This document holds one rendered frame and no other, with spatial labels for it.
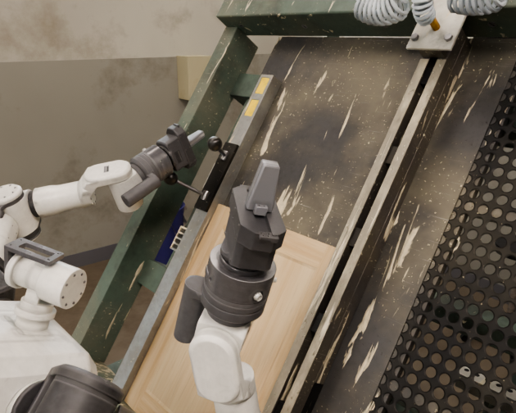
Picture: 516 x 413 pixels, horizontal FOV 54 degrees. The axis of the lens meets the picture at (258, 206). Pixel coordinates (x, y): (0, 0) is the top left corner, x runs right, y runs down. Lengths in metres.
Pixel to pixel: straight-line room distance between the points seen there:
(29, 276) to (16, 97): 3.10
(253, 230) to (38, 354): 0.39
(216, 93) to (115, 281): 0.65
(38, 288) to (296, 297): 0.54
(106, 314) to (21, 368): 0.81
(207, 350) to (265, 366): 0.47
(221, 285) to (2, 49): 3.39
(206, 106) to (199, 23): 2.90
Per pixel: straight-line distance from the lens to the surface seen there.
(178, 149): 1.30
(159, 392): 1.34
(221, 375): 0.70
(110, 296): 1.56
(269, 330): 1.14
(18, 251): 0.87
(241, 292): 0.63
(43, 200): 1.28
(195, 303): 0.69
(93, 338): 1.60
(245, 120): 1.41
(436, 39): 1.13
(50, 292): 0.84
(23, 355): 0.81
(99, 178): 1.22
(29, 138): 3.97
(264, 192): 0.59
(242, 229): 0.57
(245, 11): 1.59
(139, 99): 4.21
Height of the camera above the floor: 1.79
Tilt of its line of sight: 19 degrees down
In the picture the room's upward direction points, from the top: straight up
